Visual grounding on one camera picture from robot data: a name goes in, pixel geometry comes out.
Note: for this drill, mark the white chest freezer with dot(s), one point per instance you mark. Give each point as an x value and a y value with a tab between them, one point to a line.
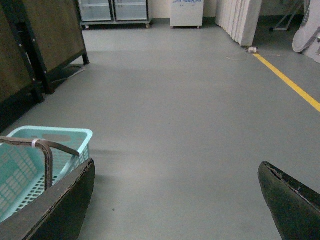
186	13

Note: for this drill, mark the light blue plastic basket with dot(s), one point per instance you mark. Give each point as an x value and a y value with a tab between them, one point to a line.
22	168

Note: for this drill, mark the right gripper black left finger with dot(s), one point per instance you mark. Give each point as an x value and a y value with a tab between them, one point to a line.
58	213

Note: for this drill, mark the white machine base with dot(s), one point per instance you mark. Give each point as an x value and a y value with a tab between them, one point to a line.
306	40

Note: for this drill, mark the dark wooden display stand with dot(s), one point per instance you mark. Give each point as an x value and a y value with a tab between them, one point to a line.
38	39

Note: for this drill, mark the glass door cabinet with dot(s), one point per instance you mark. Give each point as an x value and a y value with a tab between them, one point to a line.
114	12

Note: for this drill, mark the white folding partition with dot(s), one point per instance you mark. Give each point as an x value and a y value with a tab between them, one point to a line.
239	18

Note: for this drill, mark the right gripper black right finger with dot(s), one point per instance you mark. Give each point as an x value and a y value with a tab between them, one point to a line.
295	208

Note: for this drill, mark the white power strip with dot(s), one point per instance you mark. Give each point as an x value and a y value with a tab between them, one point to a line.
252	50

